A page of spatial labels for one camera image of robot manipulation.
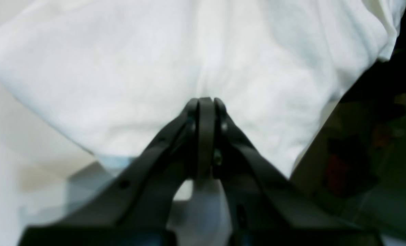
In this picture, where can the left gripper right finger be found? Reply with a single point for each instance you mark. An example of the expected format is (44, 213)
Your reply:
(265, 209)

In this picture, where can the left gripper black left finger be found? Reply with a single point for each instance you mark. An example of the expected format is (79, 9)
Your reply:
(133, 210)

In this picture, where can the white printed t-shirt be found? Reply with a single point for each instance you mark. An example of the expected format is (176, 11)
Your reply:
(108, 74)

